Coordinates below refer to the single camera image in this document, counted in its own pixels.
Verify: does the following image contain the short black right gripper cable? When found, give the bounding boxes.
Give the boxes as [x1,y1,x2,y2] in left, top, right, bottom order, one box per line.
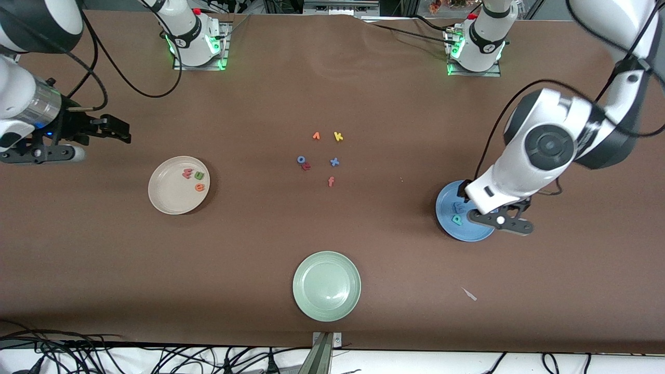
[61,29,110,113]

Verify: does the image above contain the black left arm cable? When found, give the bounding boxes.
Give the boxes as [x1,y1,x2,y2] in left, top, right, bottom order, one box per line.
[474,0,665,199]

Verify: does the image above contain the grey metal device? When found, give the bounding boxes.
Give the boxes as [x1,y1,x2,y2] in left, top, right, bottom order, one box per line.
[303,0,380,15]

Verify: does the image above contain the long black right arm cable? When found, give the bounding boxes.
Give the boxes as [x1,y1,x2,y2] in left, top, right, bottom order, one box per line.
[78,8,183,98]

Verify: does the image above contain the tangled black floor cables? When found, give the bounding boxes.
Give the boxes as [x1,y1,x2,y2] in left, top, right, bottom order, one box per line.
[0,319,312,374]

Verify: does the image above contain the pale green round plate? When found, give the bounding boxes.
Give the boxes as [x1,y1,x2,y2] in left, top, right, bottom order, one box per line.
[292,251,362,323]

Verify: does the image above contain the black cable on table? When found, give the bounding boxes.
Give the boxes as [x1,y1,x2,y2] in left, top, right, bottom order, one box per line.
[364,15,458,46]

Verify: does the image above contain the beige brown round plate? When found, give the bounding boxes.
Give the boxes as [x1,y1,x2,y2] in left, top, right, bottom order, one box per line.
[148,156,211,215]

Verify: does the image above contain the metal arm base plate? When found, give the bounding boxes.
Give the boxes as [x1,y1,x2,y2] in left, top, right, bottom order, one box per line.
[446,29,502,78]
[173,22,230,71]

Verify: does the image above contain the brown table cover sheet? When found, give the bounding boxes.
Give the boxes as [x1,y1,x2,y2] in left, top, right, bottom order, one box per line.
[0,9,665,355]

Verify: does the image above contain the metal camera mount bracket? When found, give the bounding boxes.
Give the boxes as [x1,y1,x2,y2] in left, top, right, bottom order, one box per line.
[299,331,342,374]

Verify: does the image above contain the blue round plate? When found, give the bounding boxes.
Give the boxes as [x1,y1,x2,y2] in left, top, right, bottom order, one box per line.
[435,180,499,242]

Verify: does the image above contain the orange dried plant decoration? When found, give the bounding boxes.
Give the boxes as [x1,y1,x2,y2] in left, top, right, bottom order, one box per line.
[429,0,481,13]

